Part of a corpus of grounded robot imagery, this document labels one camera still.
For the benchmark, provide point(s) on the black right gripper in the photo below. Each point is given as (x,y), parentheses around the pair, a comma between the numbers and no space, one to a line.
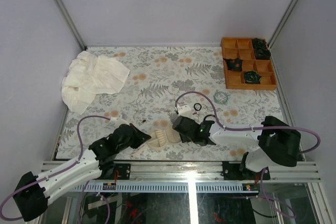
(185,138)

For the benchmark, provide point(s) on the black fabric flower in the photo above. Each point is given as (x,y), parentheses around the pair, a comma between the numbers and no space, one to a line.
(259,43)
(262,53)

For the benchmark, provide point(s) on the wooden compartment tray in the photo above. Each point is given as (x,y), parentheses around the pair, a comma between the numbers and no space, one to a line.
(242,48)

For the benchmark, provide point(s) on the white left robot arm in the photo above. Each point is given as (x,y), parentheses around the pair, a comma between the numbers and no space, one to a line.
(34,193)

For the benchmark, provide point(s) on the floral patterned table mat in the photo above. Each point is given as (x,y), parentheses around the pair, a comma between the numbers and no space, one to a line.
(160,77)

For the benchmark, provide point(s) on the black fabric flower top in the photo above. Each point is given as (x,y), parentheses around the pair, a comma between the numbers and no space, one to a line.
(259,43)

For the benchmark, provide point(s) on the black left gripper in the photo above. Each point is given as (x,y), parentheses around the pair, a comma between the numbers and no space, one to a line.
(141,138)

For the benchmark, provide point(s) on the aluminium front rail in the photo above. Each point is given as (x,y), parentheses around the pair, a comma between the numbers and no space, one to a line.
(174,171)

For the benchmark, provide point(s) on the black flower yellow green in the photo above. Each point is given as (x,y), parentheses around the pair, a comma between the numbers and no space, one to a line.
(252,77)

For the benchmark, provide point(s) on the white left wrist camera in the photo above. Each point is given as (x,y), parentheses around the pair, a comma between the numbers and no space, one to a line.
(117,121)

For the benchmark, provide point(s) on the beige round jewelry case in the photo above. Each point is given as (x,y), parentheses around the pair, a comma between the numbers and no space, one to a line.
(159,140)

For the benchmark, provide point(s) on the crumpled white cloth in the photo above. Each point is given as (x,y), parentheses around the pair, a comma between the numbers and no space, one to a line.
(89,75)

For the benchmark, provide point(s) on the black flower orange dots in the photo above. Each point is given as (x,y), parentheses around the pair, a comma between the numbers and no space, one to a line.
(234,64)

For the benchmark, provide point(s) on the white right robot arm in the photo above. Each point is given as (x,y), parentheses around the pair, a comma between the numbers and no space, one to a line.
(278,147)

